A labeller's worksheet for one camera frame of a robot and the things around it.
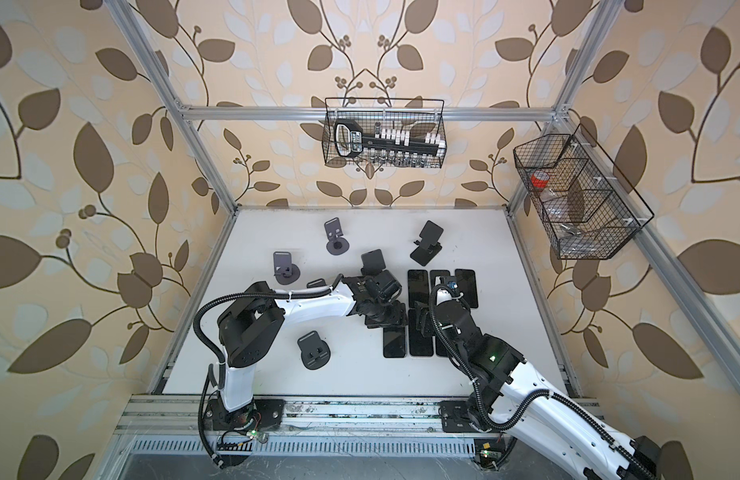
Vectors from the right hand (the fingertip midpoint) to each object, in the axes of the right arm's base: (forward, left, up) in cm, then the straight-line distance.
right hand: (428, 307), depth 76 cm
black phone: (-6, -5, -16) cm, 18 cm away
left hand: (+1, +5, -11) cm, 13 cm away
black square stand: (+19, +15, -7) cm, 25 cm away
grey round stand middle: (+13, +30, -7) cm, 34 cm away
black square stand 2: (+28, -5, -10) cm, 30 cm away
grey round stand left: (+20, +43, -12) cm, 49 cm away
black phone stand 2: (+20, -7, -16) cm, 27 cm away
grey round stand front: (-7, +30, -12) cm, 33 cm away
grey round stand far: (+35, +28, -16) cm, 47 cm away
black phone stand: (+15, -1, -17) cm, 23 cm away
